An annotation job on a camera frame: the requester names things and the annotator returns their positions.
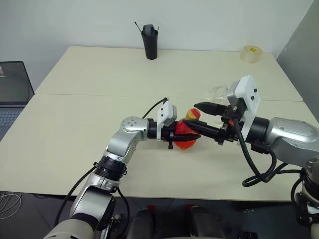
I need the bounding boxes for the clear tape roll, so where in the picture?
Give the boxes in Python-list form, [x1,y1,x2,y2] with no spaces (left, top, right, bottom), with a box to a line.
[240,45,264,64]

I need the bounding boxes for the black tall cup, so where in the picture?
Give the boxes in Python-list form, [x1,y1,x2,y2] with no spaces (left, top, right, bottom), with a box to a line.
[141,28,160,60]

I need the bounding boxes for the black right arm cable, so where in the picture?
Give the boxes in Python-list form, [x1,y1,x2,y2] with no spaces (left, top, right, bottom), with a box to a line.
[231,106,304,188]

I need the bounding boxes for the black rounded object in cup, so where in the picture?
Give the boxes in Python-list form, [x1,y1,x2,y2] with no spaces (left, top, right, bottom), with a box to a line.
[143,24,156,37]

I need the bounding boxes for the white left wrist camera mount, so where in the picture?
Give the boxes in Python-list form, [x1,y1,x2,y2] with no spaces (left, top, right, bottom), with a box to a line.
[156,101,178,143]

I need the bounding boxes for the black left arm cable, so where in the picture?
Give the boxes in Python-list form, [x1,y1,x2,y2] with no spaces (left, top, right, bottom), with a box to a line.
[53,97,170,229]

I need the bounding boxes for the red yellow bottle cap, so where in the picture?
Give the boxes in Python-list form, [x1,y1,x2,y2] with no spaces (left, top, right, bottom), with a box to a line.
[186,107,202,120]

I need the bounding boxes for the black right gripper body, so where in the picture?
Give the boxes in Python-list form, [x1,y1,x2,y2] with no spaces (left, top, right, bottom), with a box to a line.
[215,98,247,145]

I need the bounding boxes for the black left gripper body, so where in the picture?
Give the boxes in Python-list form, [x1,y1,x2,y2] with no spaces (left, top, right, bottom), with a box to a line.
[161,122,180,150]

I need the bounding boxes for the plastic bottle with red drink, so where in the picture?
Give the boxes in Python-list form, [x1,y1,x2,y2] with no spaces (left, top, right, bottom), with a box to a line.
[174,113,200,151]

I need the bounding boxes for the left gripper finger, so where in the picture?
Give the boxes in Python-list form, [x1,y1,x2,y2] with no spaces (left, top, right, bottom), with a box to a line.
[175,134,201,142]

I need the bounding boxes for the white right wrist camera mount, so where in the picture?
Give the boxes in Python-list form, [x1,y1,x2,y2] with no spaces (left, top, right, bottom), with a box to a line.
[226,75,261,144]

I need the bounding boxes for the clear wine glass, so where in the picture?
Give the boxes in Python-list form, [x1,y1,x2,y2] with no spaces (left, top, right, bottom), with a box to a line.
[208,85,231,127]

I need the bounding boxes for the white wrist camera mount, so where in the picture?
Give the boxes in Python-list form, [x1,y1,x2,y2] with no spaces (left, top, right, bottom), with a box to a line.
[226,75,261,144]
[156,101,178,143]

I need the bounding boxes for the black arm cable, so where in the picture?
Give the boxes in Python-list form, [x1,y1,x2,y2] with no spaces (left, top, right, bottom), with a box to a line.
[53,97,170,229]
[231,106,304,188]

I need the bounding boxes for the thin white cables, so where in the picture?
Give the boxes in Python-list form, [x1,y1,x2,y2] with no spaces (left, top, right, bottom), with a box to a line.
[0,191,22,220]

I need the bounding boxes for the dark grey laptop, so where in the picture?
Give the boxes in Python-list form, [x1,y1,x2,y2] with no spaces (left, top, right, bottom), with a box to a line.
[0,61,35,143]

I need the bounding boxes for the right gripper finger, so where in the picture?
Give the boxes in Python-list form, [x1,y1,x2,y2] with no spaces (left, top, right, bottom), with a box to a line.
[194,101,229,117]
[185,120,223,141]

